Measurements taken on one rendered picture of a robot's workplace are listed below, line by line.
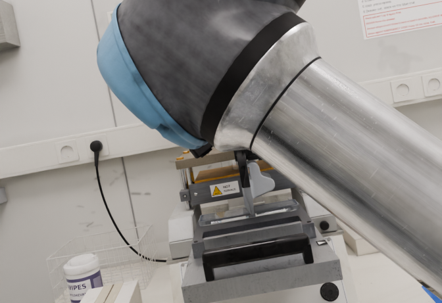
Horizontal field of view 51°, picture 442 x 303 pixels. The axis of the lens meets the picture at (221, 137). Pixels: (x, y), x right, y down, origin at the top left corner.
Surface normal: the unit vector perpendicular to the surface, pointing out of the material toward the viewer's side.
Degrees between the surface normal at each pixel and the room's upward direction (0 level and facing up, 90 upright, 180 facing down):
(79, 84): 90
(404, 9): 90
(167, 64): 98
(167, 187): 90
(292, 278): 90
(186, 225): 40
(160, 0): 80
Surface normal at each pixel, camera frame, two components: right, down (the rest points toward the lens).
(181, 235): -0.15, -0.71
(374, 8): -0.01, 0.06
